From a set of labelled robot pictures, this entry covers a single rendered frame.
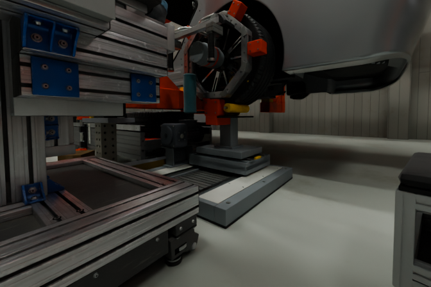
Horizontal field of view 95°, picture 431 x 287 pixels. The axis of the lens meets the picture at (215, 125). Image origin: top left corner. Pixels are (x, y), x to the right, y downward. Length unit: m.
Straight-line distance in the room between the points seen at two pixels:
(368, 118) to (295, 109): 1.51
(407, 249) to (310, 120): 4.89
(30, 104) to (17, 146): 0.13
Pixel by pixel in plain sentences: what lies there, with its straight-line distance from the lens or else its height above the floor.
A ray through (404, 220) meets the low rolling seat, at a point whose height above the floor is 0.24.
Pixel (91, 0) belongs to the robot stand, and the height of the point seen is 0.68.
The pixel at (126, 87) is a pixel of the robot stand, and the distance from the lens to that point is 0.68.
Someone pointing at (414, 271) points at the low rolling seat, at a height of 0.14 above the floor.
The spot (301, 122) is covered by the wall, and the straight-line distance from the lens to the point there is 5.45.
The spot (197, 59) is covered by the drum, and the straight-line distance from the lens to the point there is 1.27.
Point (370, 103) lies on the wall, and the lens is 5.28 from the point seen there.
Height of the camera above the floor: 0.45
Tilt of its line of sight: 3 degrees down
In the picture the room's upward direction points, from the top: straight up
